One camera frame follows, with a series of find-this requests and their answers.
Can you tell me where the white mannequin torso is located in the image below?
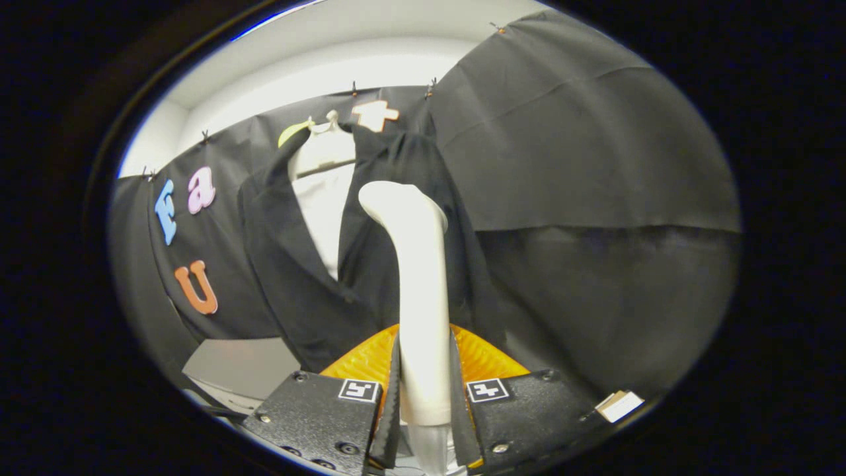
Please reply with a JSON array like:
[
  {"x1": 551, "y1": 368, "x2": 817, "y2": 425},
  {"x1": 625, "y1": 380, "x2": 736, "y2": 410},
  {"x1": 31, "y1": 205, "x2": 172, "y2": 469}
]
[{"x1": 291, "y1": 164, "x2": 356, "y2": 282}]

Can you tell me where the cardboard box with white label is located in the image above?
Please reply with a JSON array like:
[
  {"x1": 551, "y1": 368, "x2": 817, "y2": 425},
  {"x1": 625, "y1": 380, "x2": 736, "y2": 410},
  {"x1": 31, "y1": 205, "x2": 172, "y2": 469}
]
[{"x1": 595, "y1": 390, "x2": 645, "y2": 424}]

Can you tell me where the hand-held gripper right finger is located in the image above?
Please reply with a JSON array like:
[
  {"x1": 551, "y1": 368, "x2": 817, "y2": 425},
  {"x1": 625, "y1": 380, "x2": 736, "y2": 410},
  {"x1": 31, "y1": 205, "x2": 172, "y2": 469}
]
[{"x1": 449, "y1": 324, "x2": 612, "y2": 476}]

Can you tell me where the grey cabinet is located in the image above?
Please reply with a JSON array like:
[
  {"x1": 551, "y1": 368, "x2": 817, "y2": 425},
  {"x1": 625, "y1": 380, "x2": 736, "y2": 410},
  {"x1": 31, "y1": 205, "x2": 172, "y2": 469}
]
[{"x1": 182, "y1": 337, "x2": 305, "y2": 412}]

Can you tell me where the white plastic hanger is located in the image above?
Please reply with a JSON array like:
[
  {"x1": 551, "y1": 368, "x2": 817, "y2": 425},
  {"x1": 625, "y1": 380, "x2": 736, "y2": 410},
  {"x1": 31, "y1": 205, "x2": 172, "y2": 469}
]
[{"x1": 288, "y1": 109, "x2": 358, "y2": 180}]

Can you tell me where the black backdrop cloth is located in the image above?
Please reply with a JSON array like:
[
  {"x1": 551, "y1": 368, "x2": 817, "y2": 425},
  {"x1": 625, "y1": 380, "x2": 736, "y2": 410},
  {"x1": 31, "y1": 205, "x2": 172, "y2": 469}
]
[{"x1": 108, "y1": 10, "x2": 742, "y2": 404}]

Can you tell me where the row of black cloth clips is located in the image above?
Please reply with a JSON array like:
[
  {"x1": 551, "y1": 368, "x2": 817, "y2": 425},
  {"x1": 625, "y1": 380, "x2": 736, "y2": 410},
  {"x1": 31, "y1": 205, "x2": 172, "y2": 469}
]
[{"x1": 140, "y1": 22, "x2": 508, "y2": 182}]

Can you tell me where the white garment steamer head with hose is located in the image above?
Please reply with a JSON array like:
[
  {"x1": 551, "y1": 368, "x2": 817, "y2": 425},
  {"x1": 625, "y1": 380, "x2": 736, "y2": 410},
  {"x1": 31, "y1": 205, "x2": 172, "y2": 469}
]
[{"x1": 358, "y1": 180, "x2": 457, "y2": 476}]

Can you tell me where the black button jacket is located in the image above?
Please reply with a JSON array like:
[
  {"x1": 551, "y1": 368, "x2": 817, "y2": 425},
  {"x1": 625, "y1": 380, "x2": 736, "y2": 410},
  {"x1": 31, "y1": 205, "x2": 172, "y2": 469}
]
[{"x1": 238, "y1": 122, "x2": 510, "y2": 374}]

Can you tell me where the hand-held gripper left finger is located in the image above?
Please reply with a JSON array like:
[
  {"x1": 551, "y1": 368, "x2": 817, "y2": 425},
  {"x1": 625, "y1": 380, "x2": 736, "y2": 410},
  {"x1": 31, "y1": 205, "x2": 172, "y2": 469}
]
[{"x1": 240, "y1": 323, "x2": 402, "y2": 476}]

